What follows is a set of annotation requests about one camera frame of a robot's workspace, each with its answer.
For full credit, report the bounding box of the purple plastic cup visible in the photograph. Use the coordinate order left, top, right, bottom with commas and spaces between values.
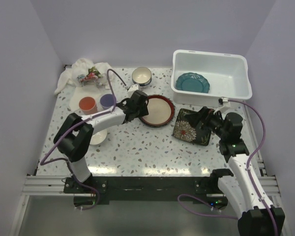
100, 94, 116, 110

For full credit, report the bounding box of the white plastic bin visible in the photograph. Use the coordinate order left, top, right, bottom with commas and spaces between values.
171, 50, 252, 107

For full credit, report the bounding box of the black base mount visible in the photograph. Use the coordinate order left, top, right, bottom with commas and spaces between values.
63, 176, 229, 209

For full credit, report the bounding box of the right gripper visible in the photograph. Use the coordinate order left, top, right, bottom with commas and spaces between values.
184, 107, 227, 140

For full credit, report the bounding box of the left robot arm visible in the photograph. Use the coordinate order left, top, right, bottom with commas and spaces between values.
54, 90, 148, 193

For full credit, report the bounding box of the cream bowl blue pattern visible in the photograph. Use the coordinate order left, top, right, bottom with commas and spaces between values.
131, 67, 152, 89

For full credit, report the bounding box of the small white bowl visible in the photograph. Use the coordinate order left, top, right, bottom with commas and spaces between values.
90, 129, 108, 146

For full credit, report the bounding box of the red rimmed cream plate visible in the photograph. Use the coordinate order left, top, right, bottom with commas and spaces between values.
139, 94, 175, 128

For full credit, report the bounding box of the black floral square plate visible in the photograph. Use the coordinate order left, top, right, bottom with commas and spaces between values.
172, 108, 211, 146

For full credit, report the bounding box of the white floral cloth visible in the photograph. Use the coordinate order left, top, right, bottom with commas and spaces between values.
54, 58, 112, 111

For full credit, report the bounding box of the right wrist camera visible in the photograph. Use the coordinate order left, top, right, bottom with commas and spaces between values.
214, 97, 231, 114

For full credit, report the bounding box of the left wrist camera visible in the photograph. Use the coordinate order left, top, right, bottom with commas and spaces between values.
127, 84, 141, 98

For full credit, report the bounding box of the teal scalloped plate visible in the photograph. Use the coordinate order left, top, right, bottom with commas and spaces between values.
175, 72, 210, 93

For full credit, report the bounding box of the aluminium frame rail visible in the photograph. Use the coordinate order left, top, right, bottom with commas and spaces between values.
9, 172, 72, 236

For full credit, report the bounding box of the orange plastic cup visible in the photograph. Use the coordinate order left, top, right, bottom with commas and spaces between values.
79, 97, 97, 115

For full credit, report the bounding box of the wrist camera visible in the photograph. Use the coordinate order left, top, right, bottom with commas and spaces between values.
214, 97, 231, 114
127, 84, 141, 98

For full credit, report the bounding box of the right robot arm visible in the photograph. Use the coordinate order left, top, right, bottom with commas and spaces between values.
188, 107, 285, 236

